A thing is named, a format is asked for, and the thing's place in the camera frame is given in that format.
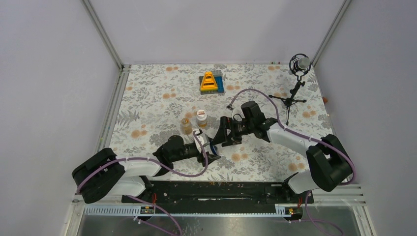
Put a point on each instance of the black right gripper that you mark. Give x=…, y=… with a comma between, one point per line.
x=222, y=136

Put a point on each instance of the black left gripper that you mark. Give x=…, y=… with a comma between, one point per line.
x=210, y=158

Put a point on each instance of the white cap amber pill bottle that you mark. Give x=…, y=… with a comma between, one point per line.
x=201, y=118

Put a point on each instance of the small amber pill bottle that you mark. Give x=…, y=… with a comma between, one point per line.
x=186, y=126

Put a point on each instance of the round clear blue pill case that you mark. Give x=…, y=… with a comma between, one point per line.
x=214, y=150

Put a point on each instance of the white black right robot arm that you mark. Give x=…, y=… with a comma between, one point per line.
x=328, y=162

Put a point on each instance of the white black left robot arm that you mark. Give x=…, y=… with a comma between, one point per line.
x=104, y=174

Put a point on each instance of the yellow pyramid toy on blocks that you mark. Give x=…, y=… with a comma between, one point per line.
x=211, y=82

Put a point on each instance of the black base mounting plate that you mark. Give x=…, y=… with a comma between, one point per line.
x=189, y=197

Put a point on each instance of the floral patterned table mat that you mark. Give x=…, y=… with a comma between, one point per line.
x=163, y=100

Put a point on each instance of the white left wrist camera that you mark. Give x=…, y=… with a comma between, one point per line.
x=201, y=139

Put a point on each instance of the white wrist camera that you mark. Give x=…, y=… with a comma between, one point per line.
x=201, y=139
x=235, y=115

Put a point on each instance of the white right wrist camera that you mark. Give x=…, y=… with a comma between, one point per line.
x=235, y=115

